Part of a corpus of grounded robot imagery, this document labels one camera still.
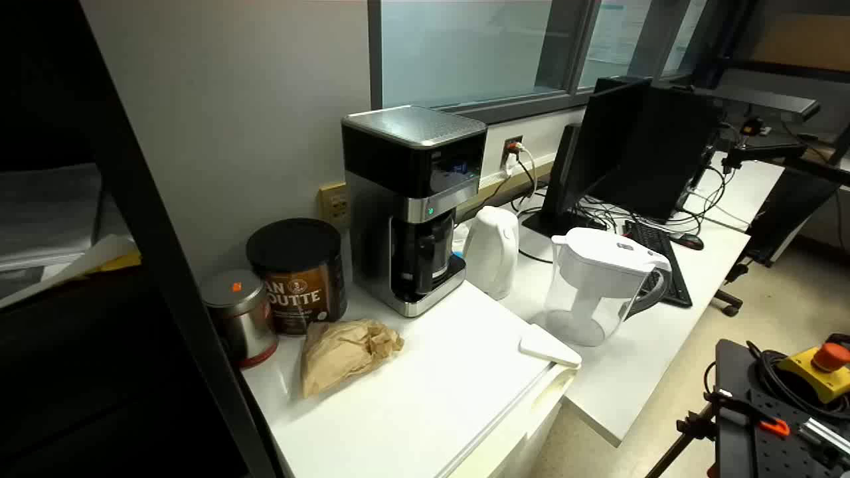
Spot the crumpled brown paper bag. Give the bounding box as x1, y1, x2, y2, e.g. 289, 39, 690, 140
298, 316, 407, 405

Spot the black perforated work table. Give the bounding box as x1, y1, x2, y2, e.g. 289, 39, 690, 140
709, 337, 850, 478

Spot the black camera tripod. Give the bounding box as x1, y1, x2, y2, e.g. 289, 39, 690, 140
642, 399, 722, 478

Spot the black metal frame post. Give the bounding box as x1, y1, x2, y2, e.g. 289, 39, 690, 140
66, 0, 278, 478

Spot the black office chair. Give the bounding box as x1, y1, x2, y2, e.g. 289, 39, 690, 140
711, 166, 844, 320

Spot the white electric kettle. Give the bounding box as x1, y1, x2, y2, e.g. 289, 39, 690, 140
463, 204, 523, 302

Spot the grey window frame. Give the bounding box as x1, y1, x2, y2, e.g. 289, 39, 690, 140
363, 0, 711, 120

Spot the white mini fridge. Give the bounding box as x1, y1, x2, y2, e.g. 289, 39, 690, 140
241, 278, 588, 478

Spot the beige wall socket plate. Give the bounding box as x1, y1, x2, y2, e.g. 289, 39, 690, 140
316, 179, 352, 227

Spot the stainless steel canister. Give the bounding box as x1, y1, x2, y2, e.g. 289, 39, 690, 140
199, 269, 281, 371

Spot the black computer monitor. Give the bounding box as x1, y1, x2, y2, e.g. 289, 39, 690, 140
536, 74, 722, 239

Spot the black silver coffee machine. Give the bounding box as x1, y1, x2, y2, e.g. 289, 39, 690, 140
341, 102, 488, 321

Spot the black keyboard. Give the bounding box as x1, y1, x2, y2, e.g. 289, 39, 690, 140
621, 219, 695, 310

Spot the yellow emergency stop button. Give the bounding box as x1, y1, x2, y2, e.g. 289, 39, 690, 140
783, 333, 850, 406

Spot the glass coffee carafe black handle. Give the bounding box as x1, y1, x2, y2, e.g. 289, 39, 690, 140
405, 213, 471, 296

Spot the dark brown coffee can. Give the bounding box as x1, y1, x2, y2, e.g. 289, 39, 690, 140
244, 216, 352, 337

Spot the white water filter pitcher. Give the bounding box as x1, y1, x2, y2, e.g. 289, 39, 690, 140
539, 227, 674, 351

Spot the black power cable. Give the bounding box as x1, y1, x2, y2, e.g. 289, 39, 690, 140
480, 143, 543, 216

